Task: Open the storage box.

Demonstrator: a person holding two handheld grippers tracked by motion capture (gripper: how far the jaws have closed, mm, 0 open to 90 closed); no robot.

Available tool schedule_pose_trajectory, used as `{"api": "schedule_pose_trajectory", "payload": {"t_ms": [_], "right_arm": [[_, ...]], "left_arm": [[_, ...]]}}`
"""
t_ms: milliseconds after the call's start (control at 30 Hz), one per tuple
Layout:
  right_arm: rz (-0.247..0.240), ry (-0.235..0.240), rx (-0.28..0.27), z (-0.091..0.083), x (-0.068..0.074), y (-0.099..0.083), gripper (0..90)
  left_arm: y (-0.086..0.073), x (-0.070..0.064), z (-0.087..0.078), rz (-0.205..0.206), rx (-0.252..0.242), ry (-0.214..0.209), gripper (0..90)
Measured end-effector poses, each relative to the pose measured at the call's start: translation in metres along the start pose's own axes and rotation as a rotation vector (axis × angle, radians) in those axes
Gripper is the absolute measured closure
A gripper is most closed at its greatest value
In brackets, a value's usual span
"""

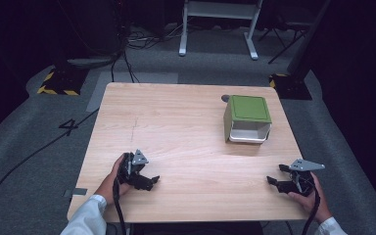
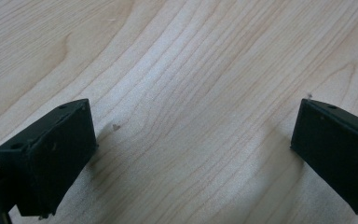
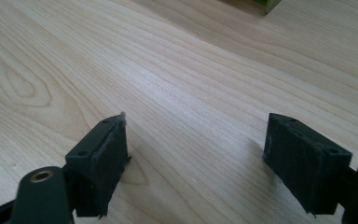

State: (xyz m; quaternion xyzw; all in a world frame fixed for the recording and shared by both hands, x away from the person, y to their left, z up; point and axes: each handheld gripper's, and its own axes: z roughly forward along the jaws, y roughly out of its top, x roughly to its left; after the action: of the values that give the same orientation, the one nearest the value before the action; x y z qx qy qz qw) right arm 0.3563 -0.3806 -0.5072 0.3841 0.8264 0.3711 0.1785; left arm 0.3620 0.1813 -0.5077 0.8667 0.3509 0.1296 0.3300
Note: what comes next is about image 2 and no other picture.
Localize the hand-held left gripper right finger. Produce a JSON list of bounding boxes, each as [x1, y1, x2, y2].
[[290, 98, 358, 216]]

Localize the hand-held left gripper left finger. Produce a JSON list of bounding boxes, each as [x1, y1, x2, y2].
[[0, 98, 99, 218]]

